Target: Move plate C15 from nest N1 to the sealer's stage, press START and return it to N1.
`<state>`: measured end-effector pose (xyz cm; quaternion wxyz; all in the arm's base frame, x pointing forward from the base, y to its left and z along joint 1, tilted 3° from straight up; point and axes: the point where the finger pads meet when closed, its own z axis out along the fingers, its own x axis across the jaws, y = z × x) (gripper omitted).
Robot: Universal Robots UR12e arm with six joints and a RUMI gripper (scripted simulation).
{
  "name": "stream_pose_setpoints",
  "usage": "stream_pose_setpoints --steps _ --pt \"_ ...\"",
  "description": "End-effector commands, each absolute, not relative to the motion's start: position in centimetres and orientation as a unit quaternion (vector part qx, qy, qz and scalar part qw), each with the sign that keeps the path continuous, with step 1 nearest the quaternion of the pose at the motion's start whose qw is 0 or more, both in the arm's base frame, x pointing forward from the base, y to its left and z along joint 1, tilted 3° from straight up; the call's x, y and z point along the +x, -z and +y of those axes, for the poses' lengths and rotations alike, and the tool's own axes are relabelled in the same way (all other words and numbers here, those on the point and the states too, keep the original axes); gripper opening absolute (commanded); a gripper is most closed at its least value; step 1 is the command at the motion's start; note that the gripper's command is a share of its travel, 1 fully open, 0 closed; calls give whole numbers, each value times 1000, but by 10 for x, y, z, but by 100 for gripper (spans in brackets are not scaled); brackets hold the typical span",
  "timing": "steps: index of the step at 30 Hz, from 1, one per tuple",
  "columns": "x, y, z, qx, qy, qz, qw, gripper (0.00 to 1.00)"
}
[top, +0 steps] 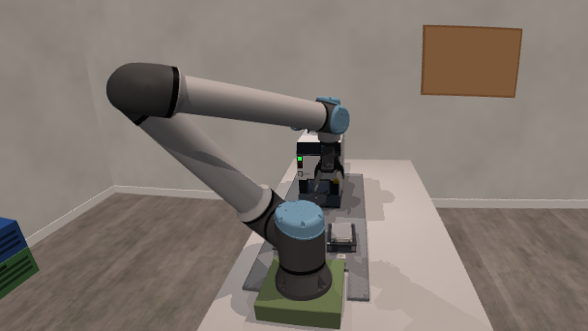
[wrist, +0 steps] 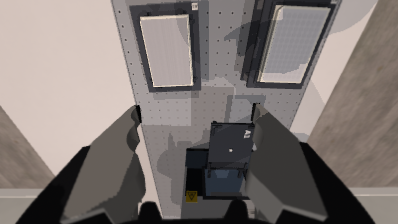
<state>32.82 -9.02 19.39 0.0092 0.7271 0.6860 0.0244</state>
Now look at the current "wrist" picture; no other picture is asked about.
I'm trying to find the dark grey rectangular frame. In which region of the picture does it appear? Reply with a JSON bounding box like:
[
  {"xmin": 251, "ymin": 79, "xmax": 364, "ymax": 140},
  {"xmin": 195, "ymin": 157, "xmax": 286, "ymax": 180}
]
[{"xmin": 129, "ymin": 2, "xmax": 201, "ymax": 93}]

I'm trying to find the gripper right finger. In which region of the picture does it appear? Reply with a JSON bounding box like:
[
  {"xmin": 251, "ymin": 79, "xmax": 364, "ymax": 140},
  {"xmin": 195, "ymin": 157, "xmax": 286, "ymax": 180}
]
[{"xmin": 245, "ymin": 103, "xmax": 376, "ymax": 224}]

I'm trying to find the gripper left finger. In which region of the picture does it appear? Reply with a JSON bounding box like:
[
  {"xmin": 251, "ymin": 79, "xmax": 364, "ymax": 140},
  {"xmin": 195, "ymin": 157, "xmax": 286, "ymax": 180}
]
[{"xmin": 15, "ymin": 105, "xmax": 146, "ymax": 224}]

